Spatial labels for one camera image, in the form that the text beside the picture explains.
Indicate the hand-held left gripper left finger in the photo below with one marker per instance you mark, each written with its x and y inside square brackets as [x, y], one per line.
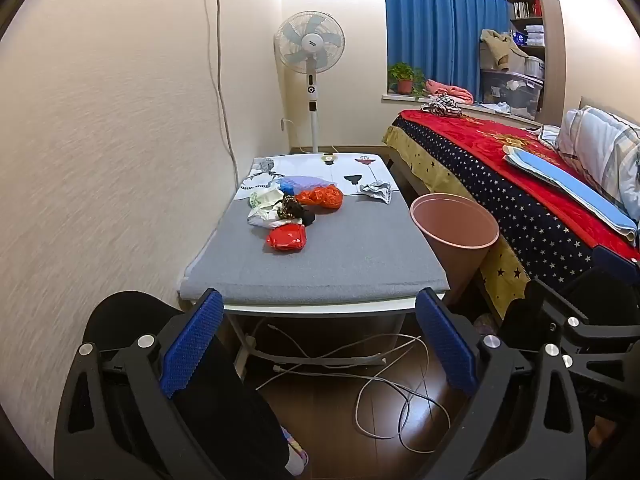
[192, 342]

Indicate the blue plastic bag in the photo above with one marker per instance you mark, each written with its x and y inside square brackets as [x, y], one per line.
[286, 188]

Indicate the white standing fan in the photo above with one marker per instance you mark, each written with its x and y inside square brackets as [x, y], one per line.
[310, 40]

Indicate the red mesh net ball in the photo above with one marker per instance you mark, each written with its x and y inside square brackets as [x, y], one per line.
[286, 237]

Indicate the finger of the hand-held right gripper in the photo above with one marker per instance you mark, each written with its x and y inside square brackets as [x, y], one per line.
[617, 262]
[550, 310]

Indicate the pink plastic waste bin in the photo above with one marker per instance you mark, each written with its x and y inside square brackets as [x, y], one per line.
[450, 260]

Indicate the light purple foam net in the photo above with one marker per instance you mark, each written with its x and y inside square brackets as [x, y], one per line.
[307, 182]

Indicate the pink folded cloth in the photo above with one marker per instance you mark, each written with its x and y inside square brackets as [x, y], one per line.
[450, 91]

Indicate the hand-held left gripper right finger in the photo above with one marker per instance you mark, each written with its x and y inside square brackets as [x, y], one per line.
[447, 342]

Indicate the red gold patterned blanket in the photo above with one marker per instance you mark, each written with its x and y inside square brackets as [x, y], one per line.
[500, 145]

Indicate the person's right hand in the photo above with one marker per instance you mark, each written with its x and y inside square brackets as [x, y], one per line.
[601, 432]

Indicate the black white striped cloth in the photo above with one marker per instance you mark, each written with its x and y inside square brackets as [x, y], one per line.
[442, 106]

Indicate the blue folded towel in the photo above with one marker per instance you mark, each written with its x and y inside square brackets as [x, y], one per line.
[575, 182]

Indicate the beige jacket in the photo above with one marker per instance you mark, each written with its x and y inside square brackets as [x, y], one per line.
[500, 47]

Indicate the clear plastic storage box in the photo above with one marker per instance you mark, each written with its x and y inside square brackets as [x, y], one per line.
[510, 92]

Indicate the plaid white quilt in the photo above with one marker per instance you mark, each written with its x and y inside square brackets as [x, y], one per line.
[600, 145]

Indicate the row of books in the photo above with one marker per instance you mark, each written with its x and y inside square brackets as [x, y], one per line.
[525, 9]

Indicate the blue curtain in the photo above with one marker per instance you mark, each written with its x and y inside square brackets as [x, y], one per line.
[435, 20]

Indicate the stack of folded white linens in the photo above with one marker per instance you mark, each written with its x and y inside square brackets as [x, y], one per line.
[534, 35]

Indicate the white folding table frame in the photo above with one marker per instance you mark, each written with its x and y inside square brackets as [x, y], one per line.
[310, 308]

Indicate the patterned cloth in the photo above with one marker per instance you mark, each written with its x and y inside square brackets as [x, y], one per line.
[376, 191]

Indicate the potted green plant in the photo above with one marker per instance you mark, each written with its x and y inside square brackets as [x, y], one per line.
[404, 85]

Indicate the orange plastic bag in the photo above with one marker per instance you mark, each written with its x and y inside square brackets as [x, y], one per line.
[320, 197]

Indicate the white plastic bag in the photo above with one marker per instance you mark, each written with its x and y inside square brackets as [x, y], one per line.
[262, 215]

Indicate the white plastic storage box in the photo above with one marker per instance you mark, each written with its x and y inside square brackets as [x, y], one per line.
[530, 65]

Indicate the white wall plug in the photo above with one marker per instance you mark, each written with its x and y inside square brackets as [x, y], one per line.
[286, 124]

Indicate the wooden bookshelf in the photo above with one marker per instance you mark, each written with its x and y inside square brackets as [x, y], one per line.
[552, 35]

